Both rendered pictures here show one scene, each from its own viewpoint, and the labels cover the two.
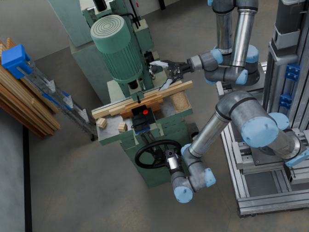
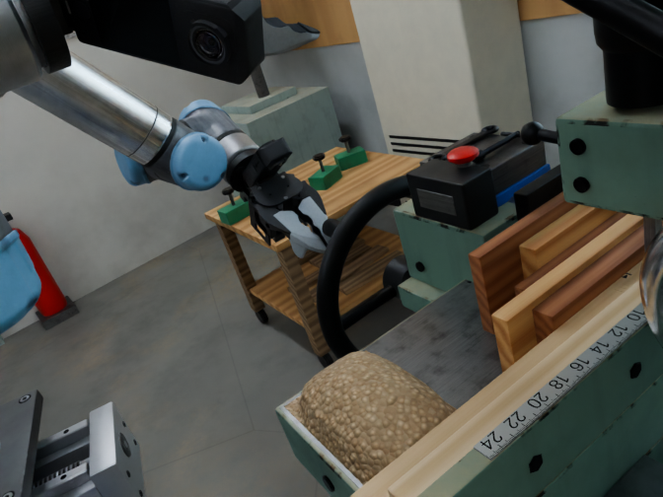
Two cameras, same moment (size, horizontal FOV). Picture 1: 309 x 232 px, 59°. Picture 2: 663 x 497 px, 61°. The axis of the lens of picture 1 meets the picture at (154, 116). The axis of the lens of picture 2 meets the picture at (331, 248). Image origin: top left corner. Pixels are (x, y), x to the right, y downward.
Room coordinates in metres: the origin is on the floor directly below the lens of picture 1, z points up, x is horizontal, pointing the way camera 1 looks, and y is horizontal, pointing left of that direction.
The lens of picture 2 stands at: (1.35, -0.34, 1.21)
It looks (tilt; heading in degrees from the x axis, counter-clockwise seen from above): 26 degrees down; 151
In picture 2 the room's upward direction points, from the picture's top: 18 degrees counter-clockwise
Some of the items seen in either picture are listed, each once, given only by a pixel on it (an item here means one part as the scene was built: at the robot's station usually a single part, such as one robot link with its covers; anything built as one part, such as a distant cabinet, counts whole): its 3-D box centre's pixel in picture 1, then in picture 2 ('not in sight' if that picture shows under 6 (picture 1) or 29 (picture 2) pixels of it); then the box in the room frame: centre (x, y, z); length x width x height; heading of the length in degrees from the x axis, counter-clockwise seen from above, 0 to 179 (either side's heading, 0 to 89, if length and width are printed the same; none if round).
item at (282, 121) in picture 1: (275, 127); not in sight; (0.60, -0.53, 0.98); 0.13 x 0.12 x 0.14; 0
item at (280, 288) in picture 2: not in sight; (327, 237); (-0.35, 0.62, 0.32); 0.66 x 0.57 x 0.64; 88
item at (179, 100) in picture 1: (179, 99); (368, 397); (1.05, -0.18, 0.92); 0.14 x 0.09 x 0.04; 177
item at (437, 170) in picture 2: (143, 120); (471, 170); (0.96, 0.07, 0.99); 0.13 x 0.11 x 0.06; 86
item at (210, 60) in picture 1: (210, 59); not in sight; (0.96, -0.37, 1.23); 0.11 x 0.08 x 0.09; 86
